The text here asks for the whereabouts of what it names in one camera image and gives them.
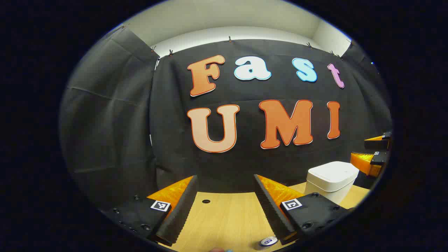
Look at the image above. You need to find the wooden desktop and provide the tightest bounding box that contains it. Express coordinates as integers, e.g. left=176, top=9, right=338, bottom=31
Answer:
left=159, top=182, right=371, bottom=252

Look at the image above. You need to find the silver blue pop can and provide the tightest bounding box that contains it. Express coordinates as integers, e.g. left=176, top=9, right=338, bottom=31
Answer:
left=258, top=237, right=279, bottom=250

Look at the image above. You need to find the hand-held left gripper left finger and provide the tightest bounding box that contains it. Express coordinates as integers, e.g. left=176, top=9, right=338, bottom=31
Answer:
left=101, top=175, right=199, bottom=246

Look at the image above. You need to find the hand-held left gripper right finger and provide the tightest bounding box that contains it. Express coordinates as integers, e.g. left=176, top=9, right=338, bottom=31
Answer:
left=254, top=174, right=355, bottom=245

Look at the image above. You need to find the white desktop garbage bin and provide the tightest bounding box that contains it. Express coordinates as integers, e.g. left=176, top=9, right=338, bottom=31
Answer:
left=304, top=161, right=360, bottom=205

